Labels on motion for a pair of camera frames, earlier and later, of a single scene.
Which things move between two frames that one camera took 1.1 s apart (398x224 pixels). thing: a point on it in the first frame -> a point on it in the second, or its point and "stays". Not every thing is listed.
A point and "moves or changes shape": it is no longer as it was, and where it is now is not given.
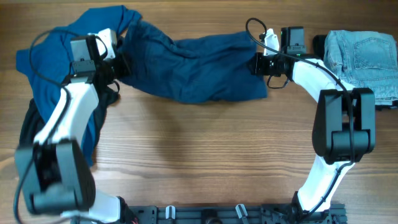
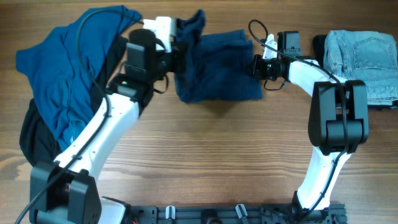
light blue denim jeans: x=366 y=60 stays
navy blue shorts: x=220 y=68 moves or changes shape
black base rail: x=239 y=214 stays
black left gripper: x=124 y=66 -> x=178 y=50
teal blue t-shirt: x=48 y=60 stays
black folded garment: x=318 y=43 stays
